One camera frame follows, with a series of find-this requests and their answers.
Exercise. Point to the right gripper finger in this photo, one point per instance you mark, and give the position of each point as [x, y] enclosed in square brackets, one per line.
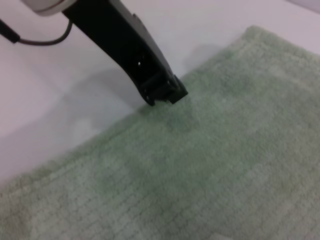
[178, 91]
[152, 91]

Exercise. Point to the light green ribbed towel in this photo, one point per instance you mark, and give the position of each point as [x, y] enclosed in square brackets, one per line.
[200, 162]

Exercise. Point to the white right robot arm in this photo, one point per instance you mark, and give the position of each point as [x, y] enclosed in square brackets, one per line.
[47, 6]

